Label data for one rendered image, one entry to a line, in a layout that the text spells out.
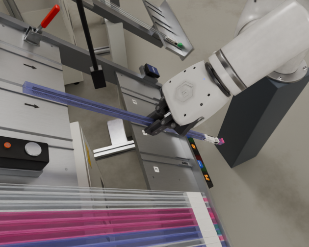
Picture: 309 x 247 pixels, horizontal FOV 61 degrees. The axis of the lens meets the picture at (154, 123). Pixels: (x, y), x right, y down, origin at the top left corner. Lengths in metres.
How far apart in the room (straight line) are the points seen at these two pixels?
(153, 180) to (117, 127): 1.10
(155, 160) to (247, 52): 0.36
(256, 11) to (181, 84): 0.19
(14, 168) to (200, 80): 0.33
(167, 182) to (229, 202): 0.91
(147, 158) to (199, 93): 0.25
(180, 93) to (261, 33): 0.16
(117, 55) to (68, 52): 0.42
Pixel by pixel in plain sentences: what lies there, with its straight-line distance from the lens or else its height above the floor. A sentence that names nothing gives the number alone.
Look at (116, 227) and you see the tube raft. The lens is 0.50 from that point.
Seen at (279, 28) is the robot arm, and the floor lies 1.17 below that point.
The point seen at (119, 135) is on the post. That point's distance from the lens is 1.66.
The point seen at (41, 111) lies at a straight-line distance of 0.56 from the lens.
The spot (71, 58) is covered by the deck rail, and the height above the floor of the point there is 0.93.
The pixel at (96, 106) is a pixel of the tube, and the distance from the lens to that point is 0.45.
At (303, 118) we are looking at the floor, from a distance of 1.99.
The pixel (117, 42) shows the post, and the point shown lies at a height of 0.73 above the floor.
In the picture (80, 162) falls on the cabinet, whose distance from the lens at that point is 0.92.
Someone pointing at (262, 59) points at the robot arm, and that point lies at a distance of 0.46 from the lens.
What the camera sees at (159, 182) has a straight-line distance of 0.64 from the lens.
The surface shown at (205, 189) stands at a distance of 0.75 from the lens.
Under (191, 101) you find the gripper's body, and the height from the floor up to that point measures 1.06.
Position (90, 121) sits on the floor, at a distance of 1.77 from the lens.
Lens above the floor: 1.42
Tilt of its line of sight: 56 degrees down
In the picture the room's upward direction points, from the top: straight up
